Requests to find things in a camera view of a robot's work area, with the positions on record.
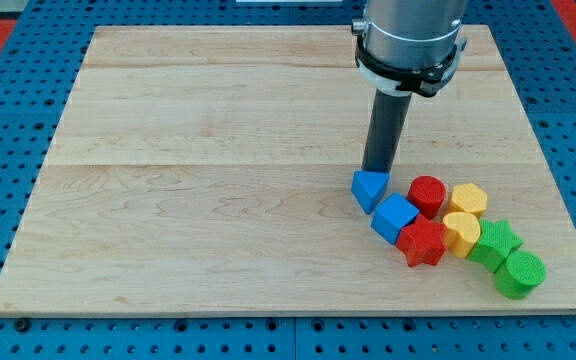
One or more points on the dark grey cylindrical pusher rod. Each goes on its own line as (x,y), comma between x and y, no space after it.
(385,128)

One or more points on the yellow heart block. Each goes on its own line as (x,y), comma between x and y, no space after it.
(462,233)

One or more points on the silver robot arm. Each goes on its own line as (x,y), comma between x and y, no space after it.
(409,34)

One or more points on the green star block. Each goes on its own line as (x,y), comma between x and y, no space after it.
(496,242)

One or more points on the red cylinder block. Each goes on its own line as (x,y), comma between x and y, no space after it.
(427,194)

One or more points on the red star block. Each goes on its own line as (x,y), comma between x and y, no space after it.
(422,242)

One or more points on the blue triangle block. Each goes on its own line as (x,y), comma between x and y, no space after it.
(368,188)

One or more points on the yellow hexagon block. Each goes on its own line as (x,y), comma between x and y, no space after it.
(468,198)

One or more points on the blue cube block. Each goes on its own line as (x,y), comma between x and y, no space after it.
(392,215)

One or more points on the light wooden board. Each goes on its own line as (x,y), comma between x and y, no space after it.
(206,172)

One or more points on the green cylinder block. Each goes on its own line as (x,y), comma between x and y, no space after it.
(520,274)

